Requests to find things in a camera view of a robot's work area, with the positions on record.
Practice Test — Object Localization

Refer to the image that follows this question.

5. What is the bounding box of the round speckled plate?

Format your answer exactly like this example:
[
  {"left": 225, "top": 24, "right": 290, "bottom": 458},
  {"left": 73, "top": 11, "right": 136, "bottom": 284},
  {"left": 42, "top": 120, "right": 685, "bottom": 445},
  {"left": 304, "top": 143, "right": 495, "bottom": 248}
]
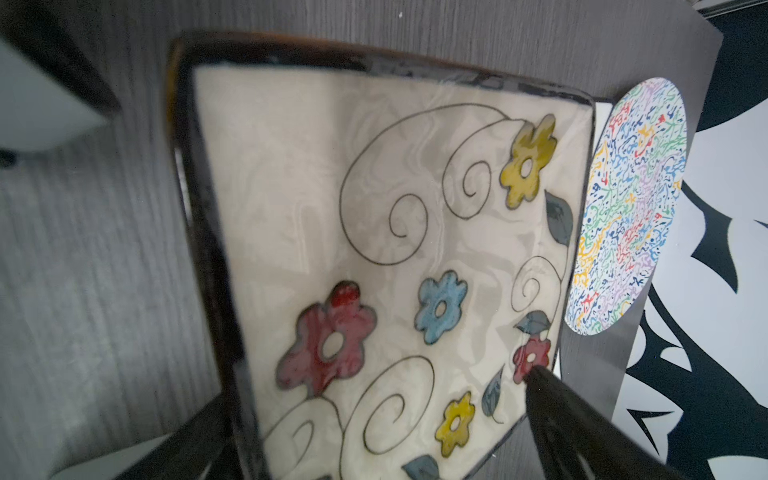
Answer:
[{"left": 565, "top": 77, "right": 688, "bottom": 336}]

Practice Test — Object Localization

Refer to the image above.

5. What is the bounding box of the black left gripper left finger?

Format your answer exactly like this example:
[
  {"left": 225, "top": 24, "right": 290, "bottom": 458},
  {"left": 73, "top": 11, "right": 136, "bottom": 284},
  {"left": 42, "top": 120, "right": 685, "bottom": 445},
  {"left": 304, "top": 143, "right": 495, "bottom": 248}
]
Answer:
[{"left": 116, "top": 395, "right": 240, "bottom": 479}]

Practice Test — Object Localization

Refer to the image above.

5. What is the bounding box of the white square plate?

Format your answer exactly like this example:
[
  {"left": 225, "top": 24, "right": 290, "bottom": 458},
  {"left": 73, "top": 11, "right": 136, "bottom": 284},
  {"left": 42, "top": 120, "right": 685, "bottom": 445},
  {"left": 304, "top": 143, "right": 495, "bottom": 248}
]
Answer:
[{"left": 591, "top": 100, "right": 614, "bottom": 154}]

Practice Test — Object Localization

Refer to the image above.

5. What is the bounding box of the white rectangular case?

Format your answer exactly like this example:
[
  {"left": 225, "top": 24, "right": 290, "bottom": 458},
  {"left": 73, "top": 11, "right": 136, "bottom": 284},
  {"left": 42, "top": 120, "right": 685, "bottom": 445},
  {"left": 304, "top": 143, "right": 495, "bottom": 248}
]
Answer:
[{"left": 1, "top": 39, "right": 120, "bottom": 167}]

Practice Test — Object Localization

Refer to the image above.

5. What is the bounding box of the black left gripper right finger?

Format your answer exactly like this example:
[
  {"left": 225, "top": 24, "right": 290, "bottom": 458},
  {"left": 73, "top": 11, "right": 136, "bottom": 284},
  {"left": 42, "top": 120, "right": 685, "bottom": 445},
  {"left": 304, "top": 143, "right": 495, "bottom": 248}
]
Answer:
[{"left": 524, "top": 366, "right": 683, "bottom": 479}]

